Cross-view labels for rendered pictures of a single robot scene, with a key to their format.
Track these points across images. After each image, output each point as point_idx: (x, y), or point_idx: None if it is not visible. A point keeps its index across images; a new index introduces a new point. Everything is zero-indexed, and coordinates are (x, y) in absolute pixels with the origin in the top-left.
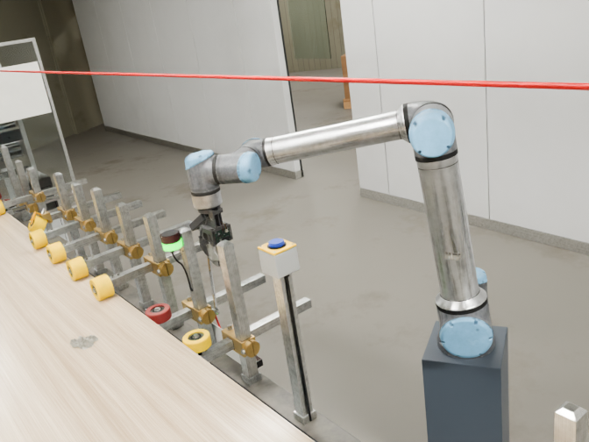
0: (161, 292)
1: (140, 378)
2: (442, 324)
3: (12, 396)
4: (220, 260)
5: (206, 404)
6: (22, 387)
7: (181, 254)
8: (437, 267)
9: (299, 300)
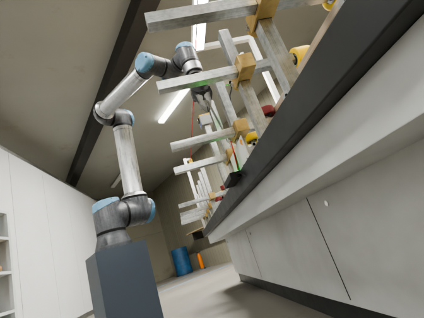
0: (257, 99)
1: None
2: (149, 202)
3: None
4: (216, 108)
5: None
6: None
7: (225, 88)
8: (139, 174)
9: (178, 166)
